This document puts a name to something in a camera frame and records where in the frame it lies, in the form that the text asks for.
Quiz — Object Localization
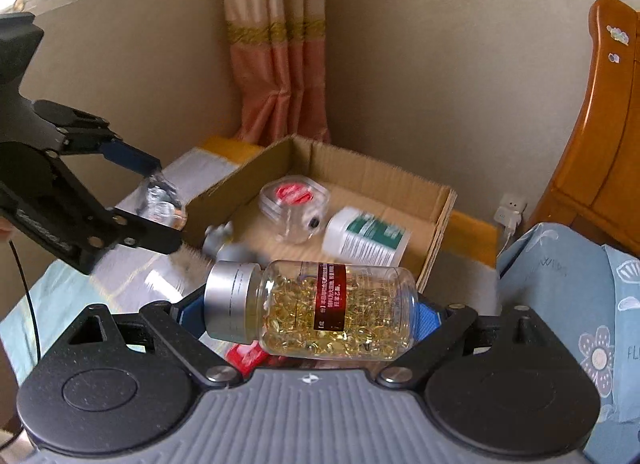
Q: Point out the wooden bed headboard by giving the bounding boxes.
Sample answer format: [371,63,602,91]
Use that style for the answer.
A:
[529,0,640,260]

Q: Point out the cardboard box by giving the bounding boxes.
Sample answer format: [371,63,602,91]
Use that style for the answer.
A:
[180,135,458,295]

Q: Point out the white wall socket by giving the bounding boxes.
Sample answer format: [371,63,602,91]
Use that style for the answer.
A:
[494,193,529,227]

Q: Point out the blue floral bedsheet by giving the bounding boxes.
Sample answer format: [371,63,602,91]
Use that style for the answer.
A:
[495,223,640,464]

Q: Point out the pink beige curtain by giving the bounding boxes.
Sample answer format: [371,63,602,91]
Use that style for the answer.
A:
[221,0,332,145]

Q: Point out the blue floral pillow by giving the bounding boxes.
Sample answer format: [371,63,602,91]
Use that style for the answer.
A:
[602,244,640,426]

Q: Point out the silver-cap yellow capsule bottle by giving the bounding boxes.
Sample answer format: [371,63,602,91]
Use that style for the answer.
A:
[204,260,420,360]

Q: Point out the thin black cable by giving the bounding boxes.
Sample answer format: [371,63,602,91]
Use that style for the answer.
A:
[0,239,44,450]

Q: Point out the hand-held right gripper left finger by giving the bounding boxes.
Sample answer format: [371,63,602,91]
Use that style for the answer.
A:
[65,285,247,388]

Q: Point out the white green-label medicine bottle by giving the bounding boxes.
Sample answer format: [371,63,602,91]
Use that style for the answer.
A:
[321,207,412,267]

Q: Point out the clear plastic jar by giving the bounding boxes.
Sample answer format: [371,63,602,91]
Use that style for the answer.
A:
[135,171,190,233]

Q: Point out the round clear red-label container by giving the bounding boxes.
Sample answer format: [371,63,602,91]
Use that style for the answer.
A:
[258,175,332,245]

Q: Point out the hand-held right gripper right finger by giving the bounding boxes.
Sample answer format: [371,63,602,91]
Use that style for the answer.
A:
[375,294,557,390]

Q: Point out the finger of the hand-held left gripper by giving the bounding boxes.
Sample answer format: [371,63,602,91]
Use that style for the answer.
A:
[32,100,162,177]
[102,208,184,255]

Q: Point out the white plug cable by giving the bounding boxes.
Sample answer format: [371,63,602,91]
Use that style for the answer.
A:
[500,221,521,250]

